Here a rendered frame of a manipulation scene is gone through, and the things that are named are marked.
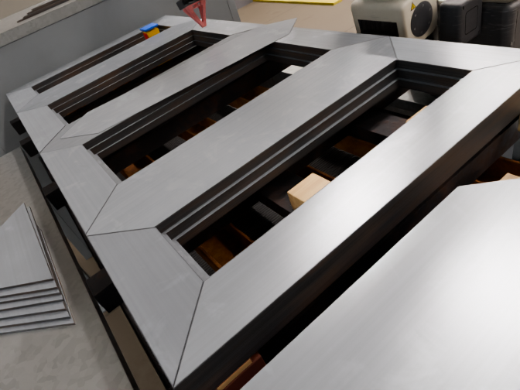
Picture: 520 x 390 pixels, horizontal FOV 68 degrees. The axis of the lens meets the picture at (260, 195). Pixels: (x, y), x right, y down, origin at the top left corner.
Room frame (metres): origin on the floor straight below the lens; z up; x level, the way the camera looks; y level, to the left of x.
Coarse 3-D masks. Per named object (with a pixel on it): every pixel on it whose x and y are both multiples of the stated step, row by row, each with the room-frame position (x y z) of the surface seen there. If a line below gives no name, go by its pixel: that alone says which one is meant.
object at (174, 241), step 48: (288, 48) 1.01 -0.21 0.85; (96, 96) 1.33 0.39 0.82; (192, 96) 0.99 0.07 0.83; (384, 96) 0.66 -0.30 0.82; (48, 144) 0.96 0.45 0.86; (96, 144) 0.89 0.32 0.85; (288, 144) 0.58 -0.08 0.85; (480, 144) 0.42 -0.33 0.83; (240, 192) 0.52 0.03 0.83; (432, 192) 0.38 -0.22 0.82; (240, 336) 0.25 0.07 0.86; (192, 384) 0.22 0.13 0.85
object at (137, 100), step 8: (136, 88) 1.12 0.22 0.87; (120, 96) 1.11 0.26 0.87; (128, 96) 1.08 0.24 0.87; (136, 96) 1.06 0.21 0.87; (144, 96) 1.03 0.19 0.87; (120, 104) 1.04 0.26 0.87; (128, 104) 1.02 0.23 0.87; (136, 104) 0.99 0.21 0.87; (144, 104) 0.97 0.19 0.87; (152, 104) 0.95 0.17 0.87; (128, 112) 0.96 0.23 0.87; (136, 112) 0.94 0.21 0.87
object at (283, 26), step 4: (268, 24) 1.23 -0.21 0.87; (272, 24) 1.21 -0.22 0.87; (276, 24) 1.20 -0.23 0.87; (280, 24) 1.18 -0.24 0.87; (284, 24) 1.17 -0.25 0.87; (288, 24) 1.16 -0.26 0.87; (292, 24) 1.14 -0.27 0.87; (264, 28) 1.21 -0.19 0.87; (268, 28) 1.19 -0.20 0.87; (272, 28) 1.18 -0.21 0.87; (276, 28) 1.16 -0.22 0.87; (280, 28) 1.15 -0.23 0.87; (284, 28) 1.14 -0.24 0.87; (288, 28) 1.12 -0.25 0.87; (284, 32) 1.10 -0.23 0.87; (288, 32) 1.09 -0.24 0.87
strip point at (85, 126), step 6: (84, 120) 1.03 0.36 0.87; (90, 120) 1.01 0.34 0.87; (72, 126) 1.02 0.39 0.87; (78, 126) 1.00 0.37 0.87; (84, 126) 0.99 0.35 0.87; (90, 126) 0.97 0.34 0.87; (66, 132) 0.99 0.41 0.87; (72, 132) 0.98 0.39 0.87; (78, 132) 0.96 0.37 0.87; (84, 132) 0.94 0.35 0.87; (90, 132) 0.93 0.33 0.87; (96, 132) 0.92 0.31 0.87; (60, 138) 0.97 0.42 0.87; (66, 138) 0.96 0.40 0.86
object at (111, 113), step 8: (104, 104) 1.09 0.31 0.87; (112, 104) 1.06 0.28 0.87; (88, 112) 1.08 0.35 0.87; (96, 112) 1.05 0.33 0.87; (104, 112) 1.03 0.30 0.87; (112, 112) 1.01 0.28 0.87; (120, 112) 0.99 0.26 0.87; (96, 120) 1.00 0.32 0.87; (104, 120) 0.97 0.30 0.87; (112, 120) 0.95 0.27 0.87; (120, 120) 0.94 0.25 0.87; (104, 128) 0.92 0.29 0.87
